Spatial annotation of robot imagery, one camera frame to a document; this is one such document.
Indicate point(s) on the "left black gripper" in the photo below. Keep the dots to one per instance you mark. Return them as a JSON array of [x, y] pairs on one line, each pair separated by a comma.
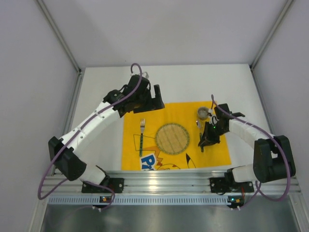
[[149, 104]]

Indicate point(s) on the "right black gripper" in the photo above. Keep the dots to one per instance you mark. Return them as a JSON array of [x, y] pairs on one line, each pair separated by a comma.
[[209, 135]]

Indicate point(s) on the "green handled spoon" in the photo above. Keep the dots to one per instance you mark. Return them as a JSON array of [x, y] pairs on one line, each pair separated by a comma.
[[199, 124]]

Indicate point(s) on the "yellow cartoon print cloth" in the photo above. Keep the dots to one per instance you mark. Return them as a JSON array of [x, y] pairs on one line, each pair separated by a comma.
[[183, 113]]

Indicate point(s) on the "green handled fork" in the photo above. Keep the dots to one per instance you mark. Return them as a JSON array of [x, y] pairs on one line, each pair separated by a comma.
[[142, 128]]

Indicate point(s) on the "speckled ceramic cup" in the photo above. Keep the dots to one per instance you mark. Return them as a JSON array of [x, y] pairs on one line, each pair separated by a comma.
[[203, 113]]

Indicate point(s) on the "round woven bamboo plate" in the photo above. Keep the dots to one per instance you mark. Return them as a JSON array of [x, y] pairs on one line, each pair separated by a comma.
[[172, 138]]

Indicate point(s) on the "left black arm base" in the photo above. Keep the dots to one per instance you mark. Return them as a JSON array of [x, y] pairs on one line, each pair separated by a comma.
[[115, 184]]

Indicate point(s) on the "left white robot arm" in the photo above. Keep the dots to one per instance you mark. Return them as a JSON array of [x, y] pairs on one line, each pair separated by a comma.
[[66, 152]]

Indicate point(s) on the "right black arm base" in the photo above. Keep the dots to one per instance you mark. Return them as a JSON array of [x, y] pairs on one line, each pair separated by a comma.
[[220, 185]]

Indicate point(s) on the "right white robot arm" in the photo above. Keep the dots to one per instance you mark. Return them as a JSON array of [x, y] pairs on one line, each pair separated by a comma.
[[272, 155]]

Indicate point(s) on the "perforated metal cable duct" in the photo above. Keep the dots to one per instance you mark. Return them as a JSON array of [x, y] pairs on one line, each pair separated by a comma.
[[146, 200]]

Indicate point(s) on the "aluminium front rail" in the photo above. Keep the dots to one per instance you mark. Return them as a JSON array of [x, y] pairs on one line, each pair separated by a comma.
[[191, 181]]

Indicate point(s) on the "left aluminium frame post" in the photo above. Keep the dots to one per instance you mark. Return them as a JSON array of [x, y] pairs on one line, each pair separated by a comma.
[[58, 34]]

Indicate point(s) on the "aluminium frame post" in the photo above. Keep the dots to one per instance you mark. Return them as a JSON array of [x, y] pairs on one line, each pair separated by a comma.
[[58, 34], [272, 32]]

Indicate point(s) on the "right aluminium frame post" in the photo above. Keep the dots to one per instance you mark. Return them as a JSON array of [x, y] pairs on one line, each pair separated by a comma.
[[272, 32]]

